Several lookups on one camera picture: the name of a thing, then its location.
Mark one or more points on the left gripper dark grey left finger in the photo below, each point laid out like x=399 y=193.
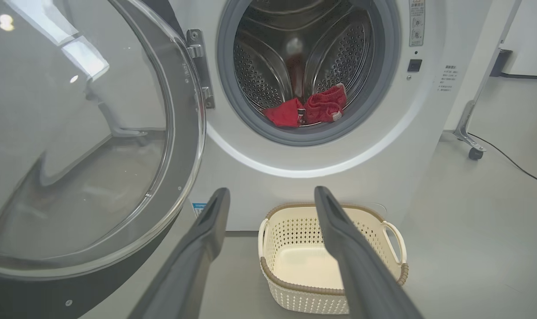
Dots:
x=193 y=266

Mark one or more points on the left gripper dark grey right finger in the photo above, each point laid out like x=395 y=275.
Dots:
x=361 y=274

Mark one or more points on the round dark glass washer door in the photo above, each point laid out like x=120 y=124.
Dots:
x=95 y=155

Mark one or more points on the red cloth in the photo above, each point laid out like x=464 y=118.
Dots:
x=321 y=106

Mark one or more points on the cream perforated laundry basket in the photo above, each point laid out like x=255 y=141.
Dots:
x=299 y=266

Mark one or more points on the white washing machine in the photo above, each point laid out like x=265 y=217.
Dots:
x=295 y=186

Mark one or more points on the metal door hinge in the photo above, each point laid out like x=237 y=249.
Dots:
x=201 y=66

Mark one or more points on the black door latch socket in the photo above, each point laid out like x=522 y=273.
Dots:
x=414 y=65

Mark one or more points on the blue energy label sticker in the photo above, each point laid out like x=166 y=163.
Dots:
x=198 y=209

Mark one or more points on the perforated steel drum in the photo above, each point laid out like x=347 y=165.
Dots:
x=259 y=71

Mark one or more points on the printed text notice label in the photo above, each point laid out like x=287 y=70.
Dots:
x=448 y=78

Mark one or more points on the white partition board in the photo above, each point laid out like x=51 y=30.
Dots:
x=485 y=53

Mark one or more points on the dark grey trash bin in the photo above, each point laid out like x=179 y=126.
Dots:
x=501 y=62

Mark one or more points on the white warning sticker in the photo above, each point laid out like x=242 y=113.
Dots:
x=417 y=22

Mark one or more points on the grey caster foot bracket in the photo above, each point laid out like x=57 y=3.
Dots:
x=468 y=133

